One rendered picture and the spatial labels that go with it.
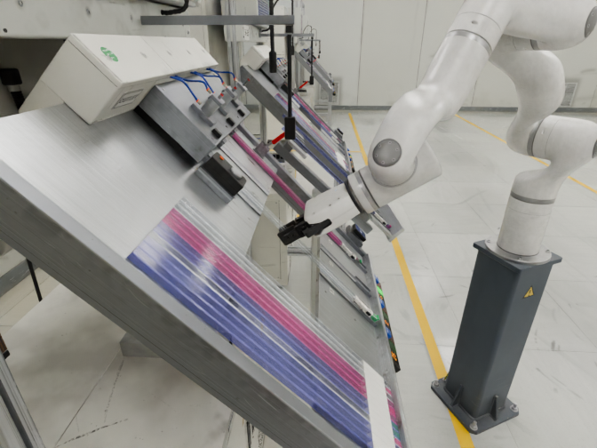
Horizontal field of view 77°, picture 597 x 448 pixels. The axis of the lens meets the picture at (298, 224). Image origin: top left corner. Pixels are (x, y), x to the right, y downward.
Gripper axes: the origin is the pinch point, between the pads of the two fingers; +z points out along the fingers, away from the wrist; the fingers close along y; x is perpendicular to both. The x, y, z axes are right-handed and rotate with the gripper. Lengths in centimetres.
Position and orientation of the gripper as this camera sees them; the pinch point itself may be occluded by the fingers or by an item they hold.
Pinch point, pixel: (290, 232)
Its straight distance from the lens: 77.4
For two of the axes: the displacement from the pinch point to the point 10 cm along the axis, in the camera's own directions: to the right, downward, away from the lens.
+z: -8.4, 4.7, 2.8
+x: 5.4, 7.7, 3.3
